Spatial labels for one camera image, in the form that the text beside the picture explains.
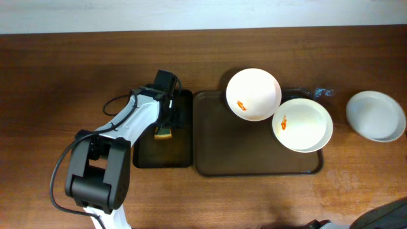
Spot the yellow green sponge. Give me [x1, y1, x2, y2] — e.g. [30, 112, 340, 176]
[154, 127, 172, 140]

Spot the pink white plate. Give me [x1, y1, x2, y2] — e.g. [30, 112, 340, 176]
[226, 68, 282, 121]

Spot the white plate front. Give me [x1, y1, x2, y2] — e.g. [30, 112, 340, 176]
[346, 90, 406, 142]

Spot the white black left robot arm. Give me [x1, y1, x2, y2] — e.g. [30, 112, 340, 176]
[63, 83, 193, 228]

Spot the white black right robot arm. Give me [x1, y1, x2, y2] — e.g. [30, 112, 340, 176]
[303, 197, 406, 229]

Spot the small black water tray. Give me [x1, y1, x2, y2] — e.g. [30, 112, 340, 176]
[133, 89, 193, 169]

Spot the large brown serving tray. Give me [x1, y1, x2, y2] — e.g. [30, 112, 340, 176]
[193, 91, 324, 177]

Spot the orange sauce stain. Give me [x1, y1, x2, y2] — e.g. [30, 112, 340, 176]
[281, 115, 287, 130]
[237, 101, 246, 111]

